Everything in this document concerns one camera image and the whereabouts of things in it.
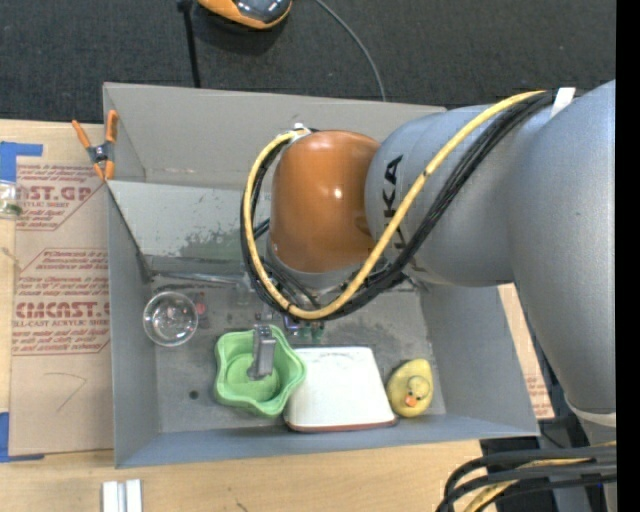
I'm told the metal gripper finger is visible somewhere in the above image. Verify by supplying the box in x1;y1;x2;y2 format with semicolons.
263;324;278;377
247;324;267;381

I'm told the green flower-shaped cup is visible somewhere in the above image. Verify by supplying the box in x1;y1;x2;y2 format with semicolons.
213;328;308;419

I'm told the white square container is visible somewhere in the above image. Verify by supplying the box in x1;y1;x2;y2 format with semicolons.
282;345;400;434

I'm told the clear glass bowl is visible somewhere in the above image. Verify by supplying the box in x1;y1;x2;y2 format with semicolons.
142;291;200;348

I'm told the yellow toy duck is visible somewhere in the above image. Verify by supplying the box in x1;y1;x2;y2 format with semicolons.
384;358;435;419

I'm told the brown cardboard board, red print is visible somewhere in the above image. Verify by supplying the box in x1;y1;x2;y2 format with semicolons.
0;118;557;459

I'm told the grey metal bin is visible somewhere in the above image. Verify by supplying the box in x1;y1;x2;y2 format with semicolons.
102;82;542;470

